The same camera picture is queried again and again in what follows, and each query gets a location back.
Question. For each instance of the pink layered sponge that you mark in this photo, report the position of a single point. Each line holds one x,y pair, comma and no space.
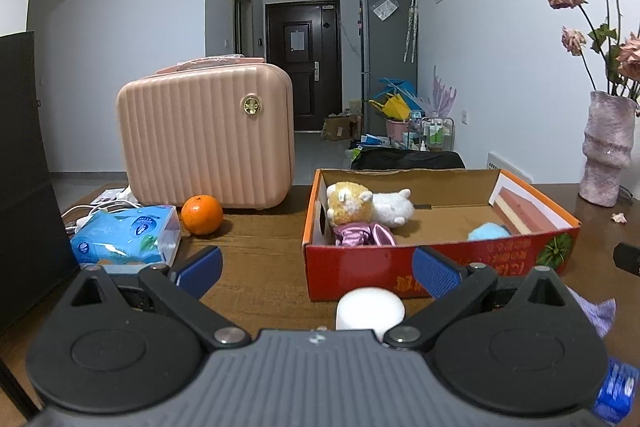
525,212

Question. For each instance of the dark entrance door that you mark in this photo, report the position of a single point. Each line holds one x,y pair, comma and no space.
302,82

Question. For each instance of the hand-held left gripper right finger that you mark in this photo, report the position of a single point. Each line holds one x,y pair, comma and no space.
437,272

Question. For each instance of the grey fridge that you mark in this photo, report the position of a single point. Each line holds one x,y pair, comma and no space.
387,52

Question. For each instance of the red cardboard box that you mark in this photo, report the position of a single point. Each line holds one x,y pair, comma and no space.
360,267

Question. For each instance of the white hanging umbrella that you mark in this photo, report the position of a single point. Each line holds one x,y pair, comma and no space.
410,27

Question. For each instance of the pink textured vase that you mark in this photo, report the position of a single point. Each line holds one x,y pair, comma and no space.
605,147

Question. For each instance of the light blue plush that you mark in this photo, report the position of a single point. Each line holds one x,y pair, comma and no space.
487,233

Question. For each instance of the white foam cylinder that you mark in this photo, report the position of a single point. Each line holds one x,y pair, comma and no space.
370,307

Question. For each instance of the cardboard box on floor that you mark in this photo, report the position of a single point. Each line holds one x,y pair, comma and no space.
340,128

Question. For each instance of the white wall outlet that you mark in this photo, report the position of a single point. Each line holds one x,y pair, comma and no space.
466,117

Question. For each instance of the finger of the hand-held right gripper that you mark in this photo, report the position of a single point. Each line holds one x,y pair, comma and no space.
629,259

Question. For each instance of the orange fruit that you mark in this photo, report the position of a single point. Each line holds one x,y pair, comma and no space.
202,215

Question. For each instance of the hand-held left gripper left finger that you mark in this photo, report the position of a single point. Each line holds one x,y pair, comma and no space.
200,272

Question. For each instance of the small blue white pack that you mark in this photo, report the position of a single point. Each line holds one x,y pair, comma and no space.
620,387

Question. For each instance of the pink plastic bin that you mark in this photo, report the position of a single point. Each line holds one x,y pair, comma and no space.
396,129

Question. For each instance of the interior side door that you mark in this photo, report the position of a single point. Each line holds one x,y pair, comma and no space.
242,22

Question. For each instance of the white wall heater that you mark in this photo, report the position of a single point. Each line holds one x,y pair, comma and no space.
510,167

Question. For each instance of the pink ribbed suitcase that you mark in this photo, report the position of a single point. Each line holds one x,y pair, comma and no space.
200,147

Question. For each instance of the yellow white sheep plush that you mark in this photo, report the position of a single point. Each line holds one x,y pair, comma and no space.
350,202

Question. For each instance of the blue tissue pack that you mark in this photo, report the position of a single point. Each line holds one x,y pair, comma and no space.
115,237

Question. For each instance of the purple coral wall decoration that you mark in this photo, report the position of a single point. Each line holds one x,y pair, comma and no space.
444,94

